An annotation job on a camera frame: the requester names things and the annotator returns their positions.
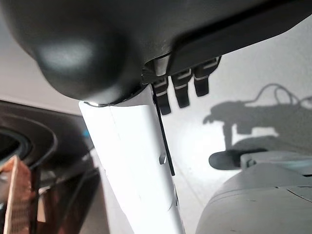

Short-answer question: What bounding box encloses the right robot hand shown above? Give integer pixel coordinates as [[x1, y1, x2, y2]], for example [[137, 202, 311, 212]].
[[0, 0, 312, 234]]

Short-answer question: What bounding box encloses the dark grey washing machine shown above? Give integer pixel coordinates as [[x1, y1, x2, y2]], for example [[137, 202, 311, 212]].
[[0, 98, 103, 234]]

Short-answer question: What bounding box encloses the wicker laundry basket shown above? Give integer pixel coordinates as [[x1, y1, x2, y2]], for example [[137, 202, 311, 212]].
[[0, 156, 47, 234]]

